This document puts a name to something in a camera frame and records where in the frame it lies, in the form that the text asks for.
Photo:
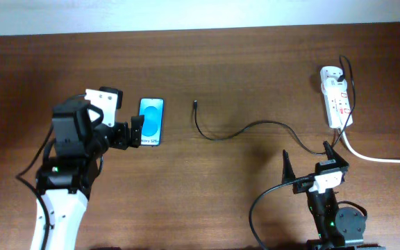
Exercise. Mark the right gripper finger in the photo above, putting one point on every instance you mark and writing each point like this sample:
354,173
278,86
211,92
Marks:
332,154
288,173

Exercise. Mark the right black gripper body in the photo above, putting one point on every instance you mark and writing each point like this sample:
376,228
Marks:
306,182

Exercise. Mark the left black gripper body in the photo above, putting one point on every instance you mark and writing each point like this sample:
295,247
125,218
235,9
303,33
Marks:
118,139

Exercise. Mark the blue screen smartphone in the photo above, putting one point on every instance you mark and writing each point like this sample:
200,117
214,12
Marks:
152,109

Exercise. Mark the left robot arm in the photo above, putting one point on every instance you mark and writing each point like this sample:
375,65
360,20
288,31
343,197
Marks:
70,164

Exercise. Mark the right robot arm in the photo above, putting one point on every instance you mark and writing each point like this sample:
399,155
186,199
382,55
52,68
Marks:
340,224

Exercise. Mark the white power strip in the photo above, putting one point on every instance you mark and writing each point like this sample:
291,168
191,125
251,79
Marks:
334,89

